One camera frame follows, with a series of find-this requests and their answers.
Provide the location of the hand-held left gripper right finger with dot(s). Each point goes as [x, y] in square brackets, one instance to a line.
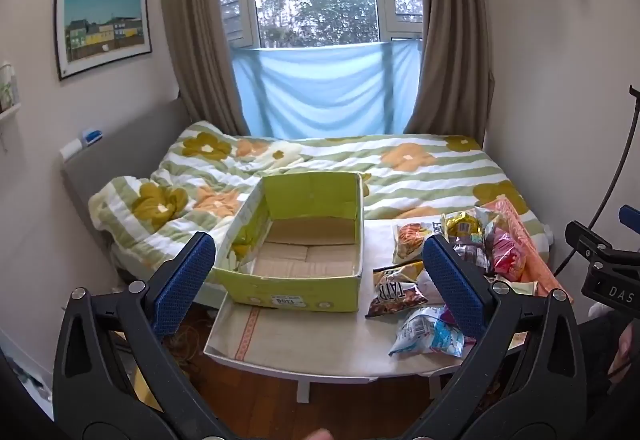
[452, 287]

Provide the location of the floral striped quilt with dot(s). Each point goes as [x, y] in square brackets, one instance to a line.
[425, 180]

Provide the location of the orange chips packet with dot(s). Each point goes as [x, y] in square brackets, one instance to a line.
[412, 240]

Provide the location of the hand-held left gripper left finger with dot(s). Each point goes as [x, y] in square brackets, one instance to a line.
[182, 285]

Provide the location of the blue and white snack packet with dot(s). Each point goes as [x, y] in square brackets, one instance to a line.
[425, 330]

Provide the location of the white wall shelf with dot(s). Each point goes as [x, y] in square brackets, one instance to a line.
[10, 108]

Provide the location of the grey-green popcorn packet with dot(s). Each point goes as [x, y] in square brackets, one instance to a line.
[487, 216]

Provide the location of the green cardboard box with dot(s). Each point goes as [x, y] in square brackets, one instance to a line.
[300, 292]

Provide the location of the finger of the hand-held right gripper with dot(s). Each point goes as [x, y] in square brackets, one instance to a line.
[629, 215]
[585, 237]

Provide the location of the grey bed headboard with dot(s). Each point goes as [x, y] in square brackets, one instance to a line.
[125, 145]

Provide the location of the small blue brush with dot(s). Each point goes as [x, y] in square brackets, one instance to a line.
[92, 135]

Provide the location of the brown curtain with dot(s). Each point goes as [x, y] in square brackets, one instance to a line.
[450, 45]
[200, 20]

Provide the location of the white table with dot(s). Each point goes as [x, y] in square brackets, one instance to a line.
[302, 387]

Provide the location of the framed picture of houses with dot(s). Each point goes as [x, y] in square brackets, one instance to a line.
[102, 30]

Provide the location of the pink plastic bag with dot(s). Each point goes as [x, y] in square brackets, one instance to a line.
[537, 265]

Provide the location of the pink striped snack packet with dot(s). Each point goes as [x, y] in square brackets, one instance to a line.
[507, 255]

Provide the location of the person's right hand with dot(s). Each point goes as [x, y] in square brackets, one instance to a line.
[630, 355]

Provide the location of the brown and yellow snack packet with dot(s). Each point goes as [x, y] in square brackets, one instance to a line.
[395, 292]

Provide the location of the gold foil snack packet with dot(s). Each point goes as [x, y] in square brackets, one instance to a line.
[462, 224]

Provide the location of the person's dark trousers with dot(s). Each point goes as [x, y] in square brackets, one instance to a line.
[600, 345]

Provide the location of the small white device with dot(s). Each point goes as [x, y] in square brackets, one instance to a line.
[71, 149]

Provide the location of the light blue cloth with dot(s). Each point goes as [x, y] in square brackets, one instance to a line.
[325, 90]

